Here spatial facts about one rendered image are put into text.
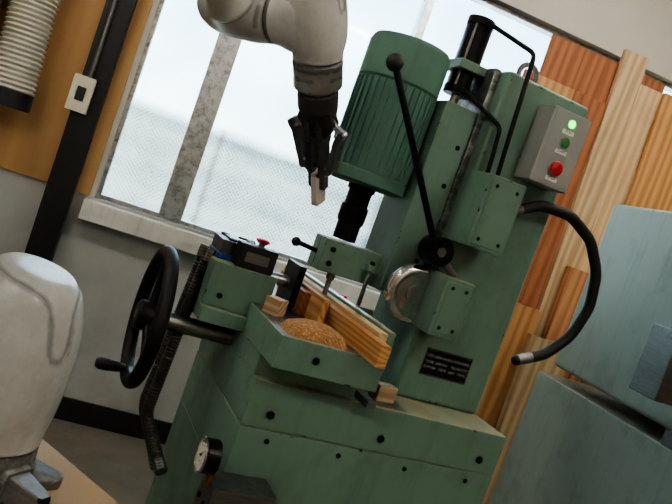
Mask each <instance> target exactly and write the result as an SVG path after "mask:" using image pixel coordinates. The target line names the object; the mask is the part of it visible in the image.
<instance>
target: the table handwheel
mask: <svg viewBox="0 0 672 504"><path fill-rule="evenodd" d="M178 275H179V257H178V253H177V251H176V249H175V248H174V247H172V246H170V245H165V246H163V247H161V248H160V249H159V250H158V251H157V252H156V253H155V255H154V256H153V258H152V260H151V261H150V263H149V265H148V267H147V269H146V272H145V274H144V276H143V278H142V281H141V284H140V286H139V289H138V292H137V294H136V297H135V300H134V303H133V307H132V310H131V313H130V317H129V320H128V324H127V328H126V332H125V337H124V341H123V347H122V353H121V360H120V362H121V363H124V364H126V367H125V371H124V372H120V380H121V383H122V385H123V386H124V387H125V388H127V389H134V388H137V387H138V386H139V385H140V384H141V383H142V382H143V381H144V380H145V378H146V377H147V375H148V373H149V372H150V370H151V368H152V366H153V364H154V362H155V359H156V357H157V355H158V352H159V350H160V347H161V344H162V342H163V339H164V336H165V333H166V330H169V331H173V332H179V333H182V334H185V335H189V336H193V337H197V338H201V339H205V340H209V341H213V342H217V343H221V344H225V345H230V344H231V343H232V341H233V338H234V329H230V328H226V327H222V326H218V325H214V324H210V323H207V322H203V321H199V320H198V319H195V318H191V317H190V318H185V317H182V316H181V315H179V314H176V313H172V308H173V304H174V300H175V295H176V289H177V283H178ZM155 282H156V283H155ZM154 285H155V286H154ZM153 287H154V288H153ZM152 290H153V291H152ZM151 292H152V294H151ZM150 295H151V296H150ZM149 298H150V299H149ZM140 330H142V342H141V351H140V357H139V359H138V361H137V363H136V365H135V367H134V360H135V352H136V346H137V341H138V336H139V332H140Z"/></svg>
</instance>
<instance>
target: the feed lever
mask: <svg viewBox="0 0 672 504"><path fill-rule="evenodd" d="M385 63H386V67H387V68H388V69H389V70H390V71H392V72H393V74H394V78H395V83H396V87H397V92H398V96H399V101H400V106H401V110H402V115H403V119H404V124H405V128H406V133H407V137H408V142H409V146H410V151H411V155H412V160H413V164H414V169H415V173H416V178H417V183H418V187H419V192H420V196H421V201H422V205H423V210H424V214H425V219H426V223H427V228H428V232H429V234H428V235H426V236H424V237H423V238H422V239H421V241H420V243H419V245H418V254H419V257H420V258H421V259H422V260H423V261H425V262H427V263H429V264H432V265H434V266H436V267H443V268H444V270H445V271H446V273H447V274H448V275H449V276H452V277H455V278H457V273H456V272H455V270H454V269H453V267H452V266H451V265H450V262H451V260H452V259H453V256H454V245H453V243H452V242H451V241H450V240H449V239H447V238H444V237H441V236H439V235H436V232H435V227H434V223H433V218H432V213H431V209H430V204H429V200H428V195H427V190H426V186H425V181H424V177H423V172H422V167H421V163H420V158H419V154H418V149H417V144H416V140H415V135H414V131H413V126H412V122H411V117H410V112H409V108H408V103H407V99H406V94H405V89H404V85H403V80H402V76H401V71H400V70H401V69H402V67H403V66H404V59H403V57H402V55H400V54H399V53H391V54H390V55H388V56H387V58H386V62H385Z"/></svg>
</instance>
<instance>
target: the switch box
mask: <svg viewBox="0 0 672 504"><path fill-rule="evenodd" d="M569 120H574V121H575V122H576V126H575V128H574V129H572V130H570V129H568V127H567V123H568V121H569ZM590 126H591V121H589V120H587V119H585V118H583V117H581V116H579V115H577V114H575V113H573V112H571V111H569V110H566V109H564V108H562V107H560V106H558V105H539V107H538V109H537V112H536V115H535V118H534V120H533V123H532V126H531V128H530V131H529V134H528V137H527V139H526V142H525V145H524V147H523V150H522V153H521V156H520V158H519V161H518V164H517V167H516V169H515V172H514V175H513V176H514V177H516V178H518V179H520V180H523V181H525V182H528V183H530V184H532V185H535V186H537V187H540V188H542V189H544V190H547V191H551V192H557V193H563V194H564V193H566V190H567V187H568V185H569V182H570V179H571V177H572V174H573V171H574V169H575V166H576V163H577V161H578V158H579V155H580V153H581V150H582V147H583V145H584V142H585V139H586V137H587V134H588V131H589V128H590ZM563 128H564V129H567V130H569V131H571V132H573V133H574V136H573V137H571V136H569V135H567V134H565V133H562V131H563ZM563 137H567V138H568V139H569V141H570V144H569V147H568V148H567V149H562V148H561V147H560V144H559V143H560V140H561V139H562V138H563ZM556 148H558V149H561V150H563V151H565V152H567V154H566V157H565V156H563V155H561V154H559V153H556V152H555V150H556ZM555 161H559V162H561V163H562V165H563V171H562V173H561V174H560V175H559V176H553V175H552V174H551V173H550V166H551V164H552V163H553V162H555ZM546 174H547V175H549V176H551V177H554V178H556V179H557V181H556V183H554V182H552V181H549V180H547V179H545V176H546Z"/></svg>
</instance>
